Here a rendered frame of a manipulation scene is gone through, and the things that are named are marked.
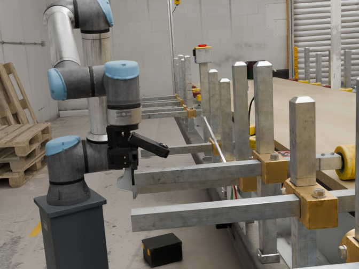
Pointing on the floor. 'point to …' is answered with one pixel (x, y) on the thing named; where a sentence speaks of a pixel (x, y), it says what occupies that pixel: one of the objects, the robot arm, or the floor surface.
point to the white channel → (335, 44)
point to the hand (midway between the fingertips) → (137, 194)
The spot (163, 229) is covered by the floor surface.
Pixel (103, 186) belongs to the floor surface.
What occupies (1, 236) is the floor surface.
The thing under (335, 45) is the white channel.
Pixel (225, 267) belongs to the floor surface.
